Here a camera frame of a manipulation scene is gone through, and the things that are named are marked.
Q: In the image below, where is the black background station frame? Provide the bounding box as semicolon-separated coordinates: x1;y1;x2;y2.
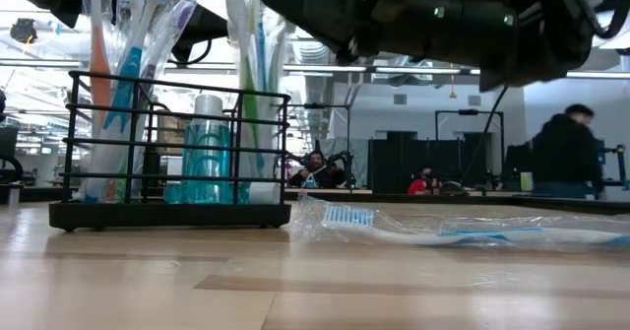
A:
600;144;630;192
287;102;352;188
434;108;506;144

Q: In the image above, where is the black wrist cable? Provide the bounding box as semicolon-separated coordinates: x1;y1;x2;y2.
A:
461;84;509;186
170;37;214;68

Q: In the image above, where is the silver ceiling duct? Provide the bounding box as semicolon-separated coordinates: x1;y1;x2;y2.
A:
293;38;337;66

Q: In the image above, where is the orange white toothbrush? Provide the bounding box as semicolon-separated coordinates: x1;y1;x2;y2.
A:
78;0;115;139

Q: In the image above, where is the black wire toothbrush rack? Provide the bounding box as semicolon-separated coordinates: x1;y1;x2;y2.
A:
47;69;293;233

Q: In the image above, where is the black partition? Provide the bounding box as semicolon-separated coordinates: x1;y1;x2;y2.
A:
367;139;503;196

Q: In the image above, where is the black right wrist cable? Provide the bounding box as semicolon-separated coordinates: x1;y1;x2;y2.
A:
461;84;509;186

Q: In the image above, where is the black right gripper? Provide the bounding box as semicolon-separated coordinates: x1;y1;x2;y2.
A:
260;0;403;61

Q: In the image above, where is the black table frame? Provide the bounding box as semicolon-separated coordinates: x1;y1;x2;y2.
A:
511;195;630;217

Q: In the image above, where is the person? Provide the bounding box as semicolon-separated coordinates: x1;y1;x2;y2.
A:
530;103;604;199
407;165;443;196
288;150;347;190

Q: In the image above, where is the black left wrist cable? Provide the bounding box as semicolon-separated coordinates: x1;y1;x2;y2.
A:
170;37;214;68

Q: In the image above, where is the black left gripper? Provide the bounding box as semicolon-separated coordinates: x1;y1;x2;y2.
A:
169;3;231;66

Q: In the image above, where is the bundle of packaged toothbrushes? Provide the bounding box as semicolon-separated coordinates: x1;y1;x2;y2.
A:
83;0;174;204

